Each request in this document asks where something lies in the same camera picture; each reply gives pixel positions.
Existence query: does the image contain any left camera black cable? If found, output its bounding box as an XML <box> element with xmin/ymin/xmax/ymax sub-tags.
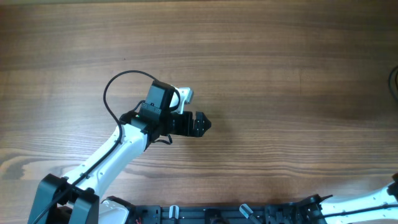
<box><xmin>30</xmin><ymin>70</ymin><xmax>182</xmax><ymax>224</ymax></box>

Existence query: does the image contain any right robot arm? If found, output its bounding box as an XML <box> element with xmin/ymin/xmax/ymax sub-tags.
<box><xmin>320</xmin><ymin>174</ymin><xmax>397</xmax><ymax>224</ymax></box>

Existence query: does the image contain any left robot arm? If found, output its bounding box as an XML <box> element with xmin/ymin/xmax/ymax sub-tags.
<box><xmin>28</xmin><ymin>80</ymin><xmax>211</xmax><ymax>223</ymax></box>

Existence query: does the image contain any black USB cable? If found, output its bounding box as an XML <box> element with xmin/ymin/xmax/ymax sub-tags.
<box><xmin>387</xmin><ymin>64</ymin><xmax>398</xmax><ymax>105</ymax></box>

